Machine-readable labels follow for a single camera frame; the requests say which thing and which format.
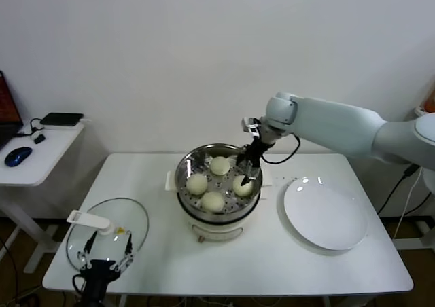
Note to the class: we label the perforated steel steamer basket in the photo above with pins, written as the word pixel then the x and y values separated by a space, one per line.
pixel 217 181

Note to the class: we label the orange object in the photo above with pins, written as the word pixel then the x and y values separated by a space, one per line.
pixel 430 100

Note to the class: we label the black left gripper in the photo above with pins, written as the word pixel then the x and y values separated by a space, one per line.
pixel 100 269

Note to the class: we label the white steamed baozi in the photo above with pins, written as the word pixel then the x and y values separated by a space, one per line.
pixel 242 191
pixel 197 184
pixel 220 166
pixel 212 201

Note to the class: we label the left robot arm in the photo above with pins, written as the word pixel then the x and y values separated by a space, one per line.
pixel 91 298

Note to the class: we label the white side desk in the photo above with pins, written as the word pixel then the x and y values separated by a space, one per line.
pixel 34 166

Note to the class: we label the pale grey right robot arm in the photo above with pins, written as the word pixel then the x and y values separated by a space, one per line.
pixel 340 123

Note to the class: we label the flat black box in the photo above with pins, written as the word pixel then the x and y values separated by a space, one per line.
pixel 61 119

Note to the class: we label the white round plate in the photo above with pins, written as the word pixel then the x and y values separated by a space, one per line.
pixel 323 215

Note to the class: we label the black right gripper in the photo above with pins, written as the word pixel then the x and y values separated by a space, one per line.
pixel 255 150

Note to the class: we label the black laptop with red screen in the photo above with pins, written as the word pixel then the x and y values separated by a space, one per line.
pixel 7 110

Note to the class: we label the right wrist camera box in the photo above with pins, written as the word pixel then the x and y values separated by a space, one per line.
pixel 251 125

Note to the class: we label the white electric cooker pot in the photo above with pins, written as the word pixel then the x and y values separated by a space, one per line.
pixel 217 230

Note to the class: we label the blue computer mouse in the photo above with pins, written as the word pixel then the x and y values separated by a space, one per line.
pixel 17 156

